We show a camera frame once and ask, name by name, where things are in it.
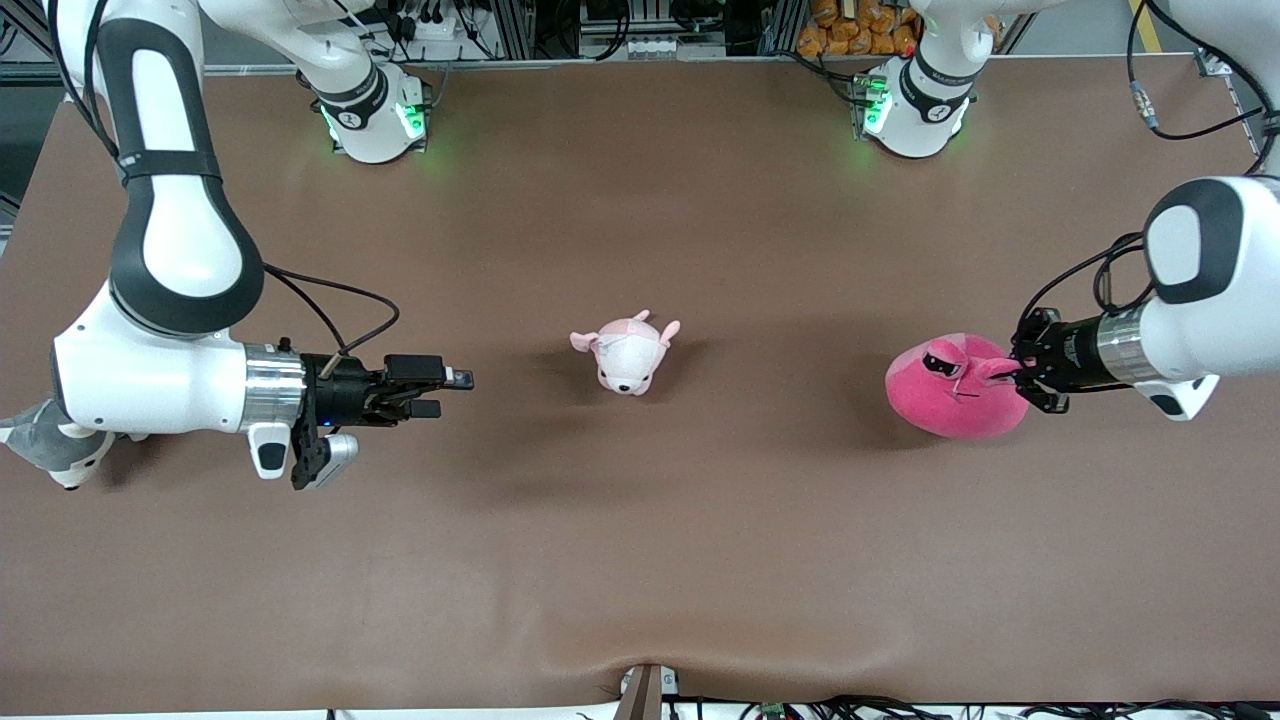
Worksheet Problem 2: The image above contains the grey white husky plush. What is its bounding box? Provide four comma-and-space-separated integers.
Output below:
0, 398, 151, 491

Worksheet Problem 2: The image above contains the brown table mat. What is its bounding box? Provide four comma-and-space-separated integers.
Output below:
0, 55, 1280, 716

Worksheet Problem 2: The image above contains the white power strip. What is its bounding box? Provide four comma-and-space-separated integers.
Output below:
398, 8, 473, 43

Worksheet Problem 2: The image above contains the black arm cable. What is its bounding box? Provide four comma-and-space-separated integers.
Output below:
1014, 231, 1153, 347
262, 262, 402, 357

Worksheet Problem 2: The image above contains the pile of orange plush toys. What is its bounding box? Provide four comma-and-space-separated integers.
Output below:
797, 0, 923, 58

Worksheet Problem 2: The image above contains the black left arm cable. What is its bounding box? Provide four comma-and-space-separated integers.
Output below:
1014, 231, 1153, 347

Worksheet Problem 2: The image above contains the metal camera mount clamp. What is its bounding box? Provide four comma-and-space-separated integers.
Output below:
612, 663, 681, 720

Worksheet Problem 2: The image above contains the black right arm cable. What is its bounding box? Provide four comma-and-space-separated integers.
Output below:
262, 262, 402, 357

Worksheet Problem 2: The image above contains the round hot pink plush toy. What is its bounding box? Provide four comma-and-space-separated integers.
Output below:
884, 334, 1032, 442

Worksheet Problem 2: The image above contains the pale pink white plush dog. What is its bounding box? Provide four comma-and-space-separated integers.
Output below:
570, 310, 682, 397

